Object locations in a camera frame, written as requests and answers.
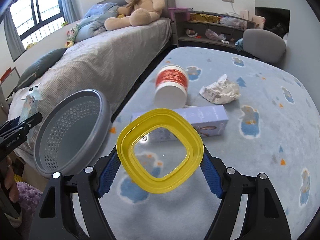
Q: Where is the light blue wipes packet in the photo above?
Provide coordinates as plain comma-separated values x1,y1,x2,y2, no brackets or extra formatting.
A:
18,88,42,124

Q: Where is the purple toothpaste box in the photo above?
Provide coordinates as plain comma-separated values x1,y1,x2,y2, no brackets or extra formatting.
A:
130,104,230,143

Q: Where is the red white paper cup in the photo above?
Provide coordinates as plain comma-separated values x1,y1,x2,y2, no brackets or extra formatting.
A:
154,64,189,109

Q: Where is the grey perforated trash bin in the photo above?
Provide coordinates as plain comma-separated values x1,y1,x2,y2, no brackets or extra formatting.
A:
34,89,112,179

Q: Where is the person's hand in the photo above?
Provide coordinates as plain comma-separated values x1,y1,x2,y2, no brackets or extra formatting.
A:
1,156,21,219

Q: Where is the white paper sheet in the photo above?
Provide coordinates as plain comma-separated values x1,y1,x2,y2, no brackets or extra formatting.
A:
21,83,41,100

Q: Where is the dark green pillow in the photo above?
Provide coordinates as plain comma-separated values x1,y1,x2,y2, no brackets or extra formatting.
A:
16,48,67,90

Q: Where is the light blue patterned blanket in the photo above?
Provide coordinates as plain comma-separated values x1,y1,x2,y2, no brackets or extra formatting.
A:
100,47,319,239

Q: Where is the small green doll toy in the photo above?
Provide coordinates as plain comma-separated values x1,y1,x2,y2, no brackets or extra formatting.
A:
65,25,79,48

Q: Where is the bed with grey checked cover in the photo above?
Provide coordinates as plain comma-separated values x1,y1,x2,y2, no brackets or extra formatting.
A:
7,17,173,165

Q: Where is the blue folded quilt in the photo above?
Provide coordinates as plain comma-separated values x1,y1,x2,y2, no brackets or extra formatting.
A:
75,2,119,43

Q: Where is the grey curtain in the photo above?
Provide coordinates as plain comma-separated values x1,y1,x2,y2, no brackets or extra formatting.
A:
61,0,81,23

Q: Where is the grey office chair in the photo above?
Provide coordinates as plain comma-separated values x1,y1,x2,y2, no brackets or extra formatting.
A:
242,29,286,63

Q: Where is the large tan teddy bear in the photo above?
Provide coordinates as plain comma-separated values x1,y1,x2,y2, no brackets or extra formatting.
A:
104,0,165,31

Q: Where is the pink plastic bag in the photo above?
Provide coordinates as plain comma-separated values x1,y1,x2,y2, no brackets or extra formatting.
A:
205,29,226,41

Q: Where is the purple storage box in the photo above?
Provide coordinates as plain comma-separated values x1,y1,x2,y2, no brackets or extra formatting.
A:
169,8,193,22

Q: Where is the grey desk shelf unit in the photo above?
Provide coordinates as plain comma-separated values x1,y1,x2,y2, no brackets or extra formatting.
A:
174,10,256,54

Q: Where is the window with black frame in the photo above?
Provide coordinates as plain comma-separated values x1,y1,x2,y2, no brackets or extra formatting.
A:
10,0,66,49

